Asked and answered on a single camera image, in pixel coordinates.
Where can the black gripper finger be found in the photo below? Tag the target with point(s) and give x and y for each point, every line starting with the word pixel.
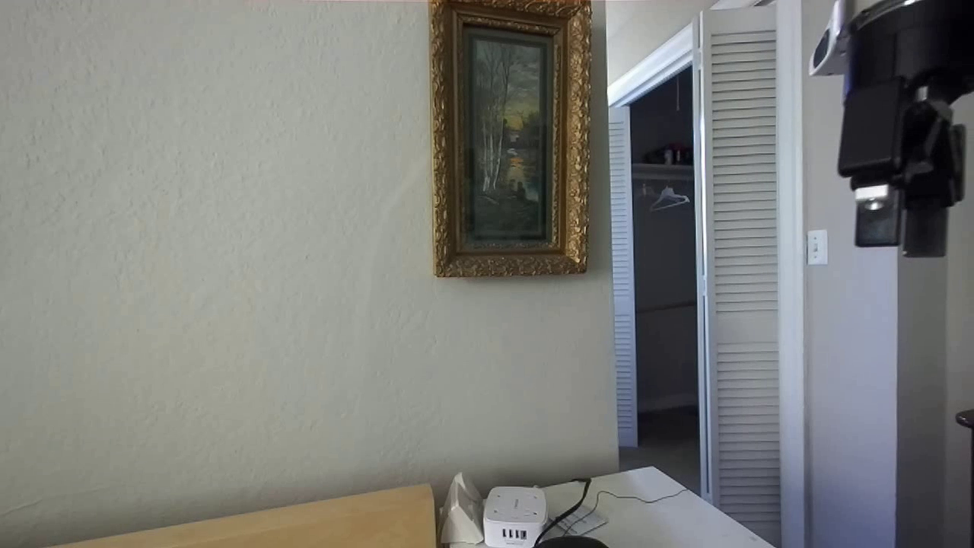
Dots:
pixel 876 214
pixel 927 233

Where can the gold framed painting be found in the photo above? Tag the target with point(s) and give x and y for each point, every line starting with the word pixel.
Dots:
pixel 513 139

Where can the black round button device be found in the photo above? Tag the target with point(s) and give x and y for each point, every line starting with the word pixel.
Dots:
pixel 571 543

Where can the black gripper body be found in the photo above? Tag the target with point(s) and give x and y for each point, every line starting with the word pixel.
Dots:
pixel 893 101

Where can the white nightstand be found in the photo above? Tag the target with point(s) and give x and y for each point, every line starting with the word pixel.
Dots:
pixel 658 511

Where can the white cube device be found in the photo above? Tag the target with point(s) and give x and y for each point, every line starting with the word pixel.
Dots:
pixel 513 514

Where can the white light switch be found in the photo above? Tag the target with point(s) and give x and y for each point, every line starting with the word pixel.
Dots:
pixel 817 247

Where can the white louvered door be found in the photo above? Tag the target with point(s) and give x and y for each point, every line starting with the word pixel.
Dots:
pixel 745 276

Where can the wooden headboard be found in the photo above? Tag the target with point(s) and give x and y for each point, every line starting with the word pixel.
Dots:
pixel 293 520

